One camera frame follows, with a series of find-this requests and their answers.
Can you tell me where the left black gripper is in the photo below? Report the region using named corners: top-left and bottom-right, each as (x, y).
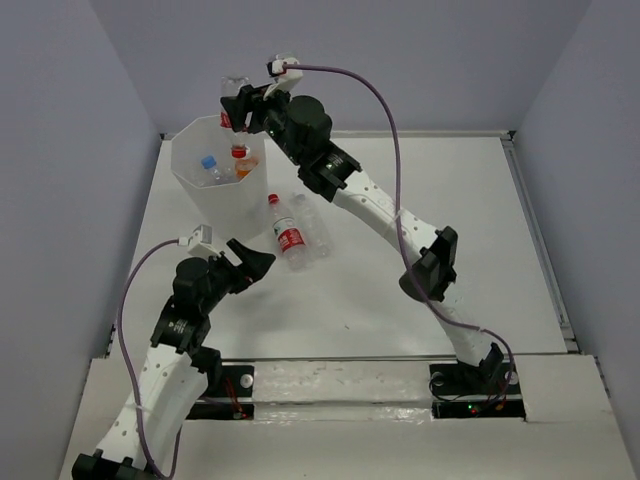
top-left (200, 238), bottom-right (274, 313)

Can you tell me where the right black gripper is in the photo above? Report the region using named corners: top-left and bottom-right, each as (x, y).
top-left (219, 79), bottom-right (305, 167)

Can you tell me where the red cap red label bottle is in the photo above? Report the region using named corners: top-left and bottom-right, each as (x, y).
top-left (268, 193), bottom-right (309, 271)

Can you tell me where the orange tea bottle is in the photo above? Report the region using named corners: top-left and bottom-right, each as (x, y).
top-left (234, 155), bottom-right (259, 181)

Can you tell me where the clear unlabelled crushed bottle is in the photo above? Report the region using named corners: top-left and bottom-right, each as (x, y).
top-left (290, 193), bottom-right (334, 258)

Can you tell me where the clear bottle blue cap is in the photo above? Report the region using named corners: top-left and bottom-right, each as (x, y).
top-left (195, 155), bottom-right (234, 188)

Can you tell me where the crushed red cap cola bottle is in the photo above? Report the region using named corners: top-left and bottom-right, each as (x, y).
top-left (220, 76), bottom-right (250, 159)

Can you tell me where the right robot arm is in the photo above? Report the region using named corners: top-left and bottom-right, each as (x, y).
top-left (220, 85), bottom-right (504, 392)

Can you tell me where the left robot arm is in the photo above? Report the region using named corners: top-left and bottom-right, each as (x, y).
top-left (71, 236), bottom-right (276, 479)

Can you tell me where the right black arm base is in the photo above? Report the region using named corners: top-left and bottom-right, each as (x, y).
top-left (428, 362), bottom-right (526, 420)

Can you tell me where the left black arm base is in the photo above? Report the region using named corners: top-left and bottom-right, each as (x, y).
top-left (187, 364), bottom-right (255, 421)

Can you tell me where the white octagonal plastic bin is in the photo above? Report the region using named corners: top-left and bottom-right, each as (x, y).
top-left (170, 115), bottom-right (269, 242)

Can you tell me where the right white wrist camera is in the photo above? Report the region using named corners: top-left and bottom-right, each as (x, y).
top-left (263, 52), bottom-right (303, 99)

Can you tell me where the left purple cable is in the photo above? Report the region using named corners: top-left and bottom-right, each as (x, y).
top-left (115, 238), bottom-right (182, 480)

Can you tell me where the purple cable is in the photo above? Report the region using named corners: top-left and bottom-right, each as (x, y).
top-left (115, 238), bottom-right (182, 480)
top-left (294, 63), bottom-right (516, 401)

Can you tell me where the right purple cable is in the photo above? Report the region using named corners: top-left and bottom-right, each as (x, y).
top-left (294, 63), bottom-right (516, 401)

